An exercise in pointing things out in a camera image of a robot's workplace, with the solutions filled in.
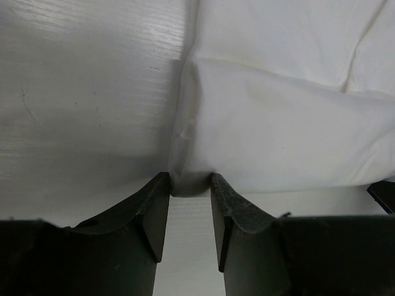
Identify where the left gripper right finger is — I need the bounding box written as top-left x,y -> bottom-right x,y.
210,173 -> 394,295

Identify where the white printed t-shirt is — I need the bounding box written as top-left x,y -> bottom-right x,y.
168,1 -> 394,197

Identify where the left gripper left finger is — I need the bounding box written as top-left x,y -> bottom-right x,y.
1,172 -> 170,295

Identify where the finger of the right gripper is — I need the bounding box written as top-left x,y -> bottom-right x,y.
367,181 -> 395,213

